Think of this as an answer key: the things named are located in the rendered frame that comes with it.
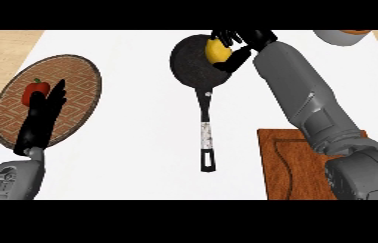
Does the grey round pot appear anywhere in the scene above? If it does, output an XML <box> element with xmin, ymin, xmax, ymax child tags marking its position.
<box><xmin>313</xmin><ymin>29</ymin><xmax>373</xmax><ymax>48</ymax></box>

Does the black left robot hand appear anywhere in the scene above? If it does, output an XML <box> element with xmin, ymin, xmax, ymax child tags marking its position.
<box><xmin>11</xmin><ymin>79</ymin><xmax>67</xmax><ymax>157</ymax></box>

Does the yellow lemon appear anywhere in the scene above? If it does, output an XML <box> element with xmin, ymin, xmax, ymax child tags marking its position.
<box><xmin>203</xmin><ymin>37</ymin><xmax>233</xmax><ymax>65</ymax></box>

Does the black frying pan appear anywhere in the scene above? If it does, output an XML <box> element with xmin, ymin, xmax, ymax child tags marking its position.
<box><xmin>168</xmin><ymin>34</ymin><xmax>233</xmax><ymax>173</ymax></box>

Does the brown wooden cutting board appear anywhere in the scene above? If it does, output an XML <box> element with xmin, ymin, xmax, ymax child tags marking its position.
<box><xmin>256</xmin><ymin>128</ymin><xmax>369</xmax><ymax>201</ymax></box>

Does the round brown woven placemat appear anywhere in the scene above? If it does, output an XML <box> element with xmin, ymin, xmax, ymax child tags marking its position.
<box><xmin>0</xmin><ymin>54</ymin><xmax>103</xmax><ymax>150</ymax></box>

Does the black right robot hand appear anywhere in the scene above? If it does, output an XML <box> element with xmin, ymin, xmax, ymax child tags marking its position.
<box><xmin>209</xmin><ymin>29</ymin><xmax>279</xmax><ymax>73</ymax></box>

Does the red bell pepper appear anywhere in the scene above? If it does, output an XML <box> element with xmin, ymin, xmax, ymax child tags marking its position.
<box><xmin>20</xmin><ymin>78</ymin><xmax>53</xmax><ymax>107</ymax></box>

